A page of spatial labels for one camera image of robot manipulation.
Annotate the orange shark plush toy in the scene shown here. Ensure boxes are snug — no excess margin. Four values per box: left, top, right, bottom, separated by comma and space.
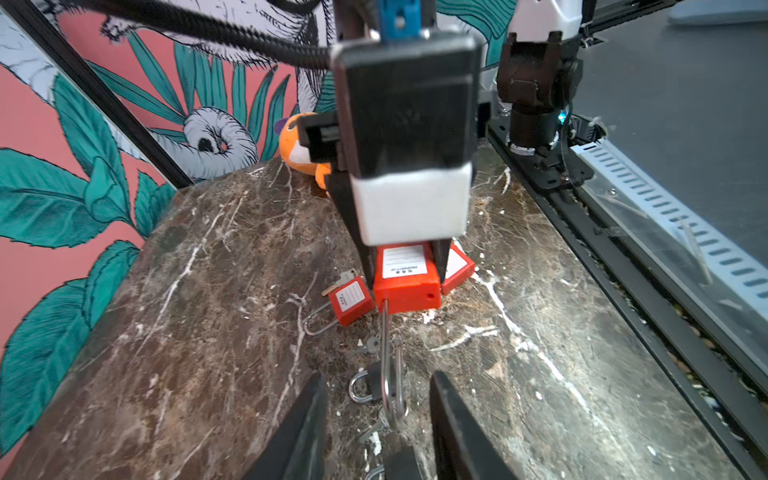
278, 113, 331, 191

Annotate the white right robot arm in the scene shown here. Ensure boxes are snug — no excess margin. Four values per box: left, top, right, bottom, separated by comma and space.
298, 1, 583, 282

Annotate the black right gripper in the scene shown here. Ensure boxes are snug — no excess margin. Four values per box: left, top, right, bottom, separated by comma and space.
298, 107, 478, 289

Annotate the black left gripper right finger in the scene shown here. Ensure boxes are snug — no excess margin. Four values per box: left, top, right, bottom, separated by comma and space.
429, 371, 517, 480

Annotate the white slotted cable duct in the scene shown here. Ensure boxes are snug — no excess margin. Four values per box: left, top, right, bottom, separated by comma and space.
572, 140, 767, 311

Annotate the black corner frame post right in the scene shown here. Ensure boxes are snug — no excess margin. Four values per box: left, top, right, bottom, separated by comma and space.
1, 1, 193, 188

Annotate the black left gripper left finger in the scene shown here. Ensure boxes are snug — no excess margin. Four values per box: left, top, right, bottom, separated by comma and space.
242, 372, 328, 480

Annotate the black corrugated cable right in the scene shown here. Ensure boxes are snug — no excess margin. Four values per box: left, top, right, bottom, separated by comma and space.
65, 0, 334, 70

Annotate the red padlock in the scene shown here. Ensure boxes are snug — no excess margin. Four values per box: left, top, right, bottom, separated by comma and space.
374, 242, 442, 430
301, 276, 375, 336
441, 242, 476, 296

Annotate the silver key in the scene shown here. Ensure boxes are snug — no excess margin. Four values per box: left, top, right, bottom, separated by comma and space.
322, 269, 357, 296

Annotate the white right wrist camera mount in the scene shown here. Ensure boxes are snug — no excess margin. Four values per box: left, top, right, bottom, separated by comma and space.
330, 1, 482, 246

